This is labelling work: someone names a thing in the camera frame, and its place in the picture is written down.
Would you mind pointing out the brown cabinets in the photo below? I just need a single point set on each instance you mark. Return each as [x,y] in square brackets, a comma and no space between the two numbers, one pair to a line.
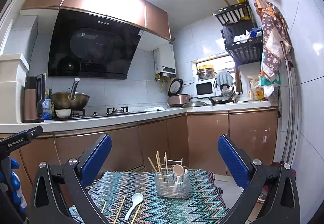
[139,12]
[174,133]

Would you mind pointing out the patterned hanging cloth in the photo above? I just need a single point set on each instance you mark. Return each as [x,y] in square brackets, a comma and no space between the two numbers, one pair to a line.
[276,40]

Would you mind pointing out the wooden chopstick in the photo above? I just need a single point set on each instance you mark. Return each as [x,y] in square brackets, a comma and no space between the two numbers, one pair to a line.
[119,210]
[102,211]
[136,213]

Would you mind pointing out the blue label bottle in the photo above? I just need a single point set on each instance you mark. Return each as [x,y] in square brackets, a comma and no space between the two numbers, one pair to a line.
[47,109]

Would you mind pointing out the wire utensil holder with cup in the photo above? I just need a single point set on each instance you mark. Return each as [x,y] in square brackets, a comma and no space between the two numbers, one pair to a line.
[165,184]

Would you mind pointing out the white water heater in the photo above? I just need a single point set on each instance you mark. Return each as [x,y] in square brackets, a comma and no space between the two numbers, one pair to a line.
[164,60]

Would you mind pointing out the black range hood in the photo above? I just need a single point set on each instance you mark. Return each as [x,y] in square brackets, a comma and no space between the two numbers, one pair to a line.
[88,46]

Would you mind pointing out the lower brown cabinets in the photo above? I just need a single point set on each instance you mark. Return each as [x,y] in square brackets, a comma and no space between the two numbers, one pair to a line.
[174,133]

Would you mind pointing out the brown thermos kettle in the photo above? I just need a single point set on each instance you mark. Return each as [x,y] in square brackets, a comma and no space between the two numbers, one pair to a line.
[34,97]

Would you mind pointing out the wooden spoon in holder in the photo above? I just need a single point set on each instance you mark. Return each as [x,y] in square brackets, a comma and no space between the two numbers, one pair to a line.
[178,173]

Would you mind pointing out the small white bowl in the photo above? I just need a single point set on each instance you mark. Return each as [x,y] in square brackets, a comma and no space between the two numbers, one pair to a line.
[63,113]

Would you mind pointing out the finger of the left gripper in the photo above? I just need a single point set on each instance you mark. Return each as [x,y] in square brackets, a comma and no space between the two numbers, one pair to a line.
[18,140]

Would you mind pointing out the steel pot lid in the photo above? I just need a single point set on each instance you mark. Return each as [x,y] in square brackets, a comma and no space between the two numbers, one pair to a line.
[195,104]

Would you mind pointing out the upper brown cabinets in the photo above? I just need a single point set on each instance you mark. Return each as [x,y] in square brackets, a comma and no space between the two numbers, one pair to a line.
[139,12]

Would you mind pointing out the white ceramic spoon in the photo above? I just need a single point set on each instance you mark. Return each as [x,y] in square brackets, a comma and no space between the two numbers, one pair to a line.
[137,199]

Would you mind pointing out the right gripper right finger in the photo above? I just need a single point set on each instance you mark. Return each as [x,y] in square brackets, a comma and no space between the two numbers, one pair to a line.
[281,204]

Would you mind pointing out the white microwave oven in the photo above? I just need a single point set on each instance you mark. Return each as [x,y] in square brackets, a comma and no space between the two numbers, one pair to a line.
[205,88]

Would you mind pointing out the brass wok with handle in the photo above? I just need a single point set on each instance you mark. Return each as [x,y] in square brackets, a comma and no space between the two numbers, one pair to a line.
[72,100]

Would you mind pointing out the zigzag woven table mat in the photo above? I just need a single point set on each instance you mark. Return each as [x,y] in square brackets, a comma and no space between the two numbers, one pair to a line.
[204,205]

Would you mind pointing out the black wall rack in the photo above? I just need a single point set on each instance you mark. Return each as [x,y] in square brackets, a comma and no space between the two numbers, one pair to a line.
[237,22]

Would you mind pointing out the rice cooker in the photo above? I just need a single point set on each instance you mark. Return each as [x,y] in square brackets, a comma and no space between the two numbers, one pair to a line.
[175,97]

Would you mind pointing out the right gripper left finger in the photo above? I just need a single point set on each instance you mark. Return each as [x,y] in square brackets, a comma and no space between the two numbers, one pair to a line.
[48,204]

